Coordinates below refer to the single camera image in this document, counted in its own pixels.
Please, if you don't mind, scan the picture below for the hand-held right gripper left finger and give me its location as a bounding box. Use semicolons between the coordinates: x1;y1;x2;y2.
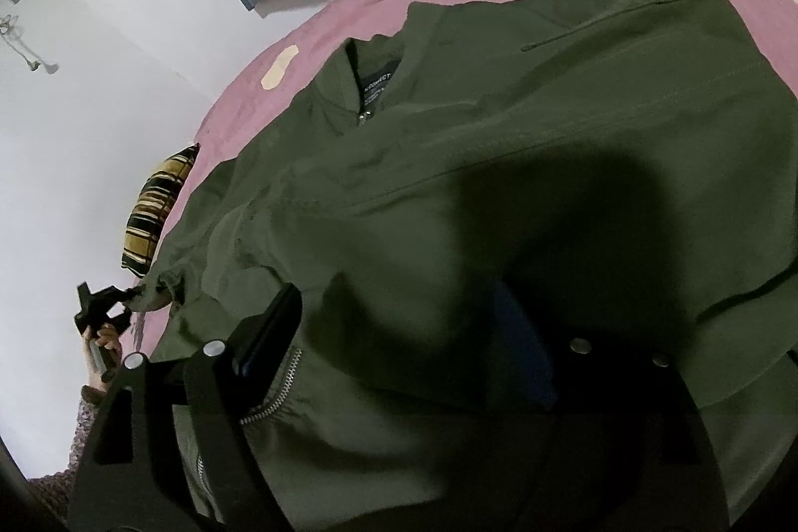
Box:
67;283;304;532

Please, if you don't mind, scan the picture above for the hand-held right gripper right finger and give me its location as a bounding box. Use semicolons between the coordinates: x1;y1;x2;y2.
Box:
486;283;733;532

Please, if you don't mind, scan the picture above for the striped yellow black pillow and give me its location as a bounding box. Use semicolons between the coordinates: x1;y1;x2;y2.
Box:
121;144;201;277

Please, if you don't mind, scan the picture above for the wall hook with cable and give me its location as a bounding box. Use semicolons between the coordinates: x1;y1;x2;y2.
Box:
0;11;60;73

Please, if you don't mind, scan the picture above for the person's left forearm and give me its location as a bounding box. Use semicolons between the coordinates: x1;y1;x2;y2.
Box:
28;379;107;517

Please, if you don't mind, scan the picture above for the person's left hand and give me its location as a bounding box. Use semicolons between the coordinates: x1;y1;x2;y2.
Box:
84;321;129;383

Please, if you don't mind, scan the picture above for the green jacket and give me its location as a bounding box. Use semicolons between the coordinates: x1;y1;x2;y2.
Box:
140;0;798;532

